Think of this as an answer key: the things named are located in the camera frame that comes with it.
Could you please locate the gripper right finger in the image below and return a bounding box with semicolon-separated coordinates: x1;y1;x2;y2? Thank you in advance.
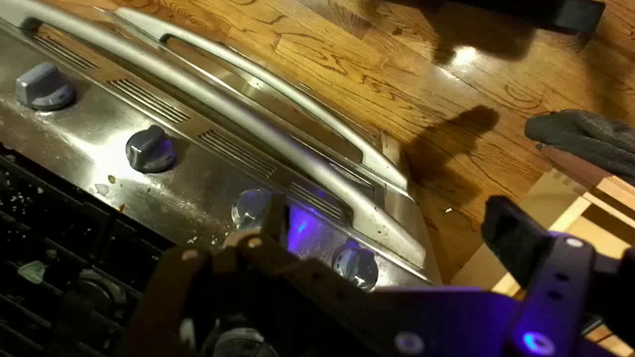
478;192;599;357

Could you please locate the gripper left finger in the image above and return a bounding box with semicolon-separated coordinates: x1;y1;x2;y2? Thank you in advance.
117;194;373;357

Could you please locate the wooden knife drawer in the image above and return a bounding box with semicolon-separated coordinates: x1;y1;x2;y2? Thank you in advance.
452;147;635;357

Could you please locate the grey stove knob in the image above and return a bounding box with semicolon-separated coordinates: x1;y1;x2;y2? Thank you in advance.
14;61;77;113
228;186;280;234
123;125;178;174
329;238;381;293

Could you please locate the grey fabric item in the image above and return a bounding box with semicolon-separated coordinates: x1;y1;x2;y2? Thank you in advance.
524;107;635;186

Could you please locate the short steel oven door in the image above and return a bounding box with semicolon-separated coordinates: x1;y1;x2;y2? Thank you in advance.
0;0;438;280

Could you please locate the black cooktop grate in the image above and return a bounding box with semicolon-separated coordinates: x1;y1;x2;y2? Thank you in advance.
0;147;176;357

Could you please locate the stainless steel stove range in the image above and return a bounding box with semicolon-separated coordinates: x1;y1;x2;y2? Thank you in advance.
0;0;442;357

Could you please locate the tall steel oven door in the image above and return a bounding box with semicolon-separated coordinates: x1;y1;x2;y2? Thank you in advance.
115;6;411;192

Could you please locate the black bar object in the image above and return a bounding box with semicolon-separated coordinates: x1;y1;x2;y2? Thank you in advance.
454;0;607;36

